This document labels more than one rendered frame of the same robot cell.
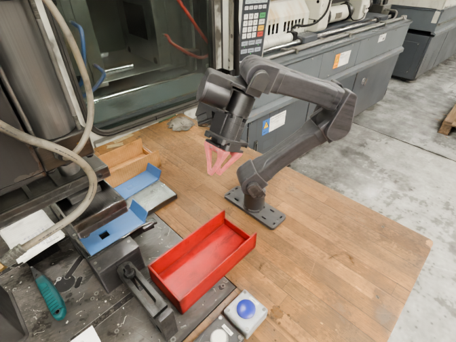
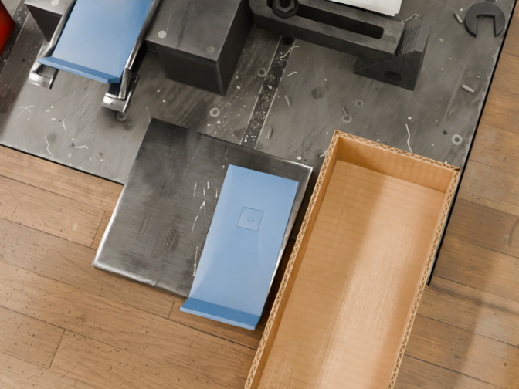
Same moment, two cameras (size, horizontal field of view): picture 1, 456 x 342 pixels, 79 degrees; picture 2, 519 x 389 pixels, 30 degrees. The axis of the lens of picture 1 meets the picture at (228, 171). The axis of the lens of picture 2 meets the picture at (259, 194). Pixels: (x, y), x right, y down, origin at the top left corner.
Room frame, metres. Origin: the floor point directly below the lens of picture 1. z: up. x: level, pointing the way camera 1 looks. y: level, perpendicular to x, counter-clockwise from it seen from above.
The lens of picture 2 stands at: (0.93, 0.26, 1.81)
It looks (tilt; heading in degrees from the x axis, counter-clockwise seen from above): 72 degrees down; 165
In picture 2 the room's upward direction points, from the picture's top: 10 degrees counter-clockwise
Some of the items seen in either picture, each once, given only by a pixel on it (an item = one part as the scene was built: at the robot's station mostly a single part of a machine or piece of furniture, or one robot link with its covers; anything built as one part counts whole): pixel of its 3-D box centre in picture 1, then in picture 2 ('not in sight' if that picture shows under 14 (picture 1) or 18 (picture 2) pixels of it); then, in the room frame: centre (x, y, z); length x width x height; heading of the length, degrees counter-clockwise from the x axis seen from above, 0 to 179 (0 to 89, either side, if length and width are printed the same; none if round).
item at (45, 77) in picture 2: (142, 227); (53, 52); (0.46, 0.21, 0.98); 0.07 x 0.02 x 0.01; 136
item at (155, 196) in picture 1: (141, 195); (204, 218); (0.65, 0.28, 0.91); 0.17 x 0.16 x 0.02; 46
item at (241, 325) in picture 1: (245, 315); not in sight; (0.28, -0.04, 0.90); 0.07 x 0.07 x 0.06; 46
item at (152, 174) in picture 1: (136, 180); (241, 244); (0.70, 0.30, 0.93); 0.15 x 0.07 x 0.03; 139
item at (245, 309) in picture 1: (245, 310); not in sight; (0.28, -0.04, 0.93); 0.04 x 0.04 x 0.02
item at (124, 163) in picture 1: (120, 166); (357, 285); (0.78, 0.38, 0.93); 0.25 x 0.13 x 0.08; 136
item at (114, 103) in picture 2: not in sight; (127, 75); (0.51, 0.27, 0.98); 0.07 x 0.02 x 0.01; 136
